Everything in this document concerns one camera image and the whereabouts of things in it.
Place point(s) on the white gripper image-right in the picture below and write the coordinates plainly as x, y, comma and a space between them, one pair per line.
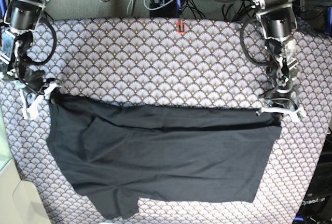
282, 101

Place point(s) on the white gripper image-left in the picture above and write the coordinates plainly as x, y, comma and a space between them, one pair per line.
31, 98

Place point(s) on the dark grey T-shirt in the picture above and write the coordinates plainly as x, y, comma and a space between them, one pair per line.
115, 155

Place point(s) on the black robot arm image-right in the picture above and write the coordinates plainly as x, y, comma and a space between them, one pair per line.
278, 22

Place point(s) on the black OpenArm case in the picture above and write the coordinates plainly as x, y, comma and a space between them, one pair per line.
316, 205

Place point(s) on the blue clamp right edge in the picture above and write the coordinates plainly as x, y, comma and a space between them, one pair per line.
328, 22

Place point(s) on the blue clamp edge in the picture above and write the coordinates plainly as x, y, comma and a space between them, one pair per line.
3, 7
328, 22

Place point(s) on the fan-patterned table cloth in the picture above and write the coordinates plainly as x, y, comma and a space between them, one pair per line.
147, 61

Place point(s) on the blue clamp left edge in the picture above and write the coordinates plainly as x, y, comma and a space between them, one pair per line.
3, 7

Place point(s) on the beige plastic bin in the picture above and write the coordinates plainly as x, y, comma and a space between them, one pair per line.
20, 200

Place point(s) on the red table clamp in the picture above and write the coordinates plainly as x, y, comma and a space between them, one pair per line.
181, 26

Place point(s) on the blue clamp handle centre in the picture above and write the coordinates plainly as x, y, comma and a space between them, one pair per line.
178, 8

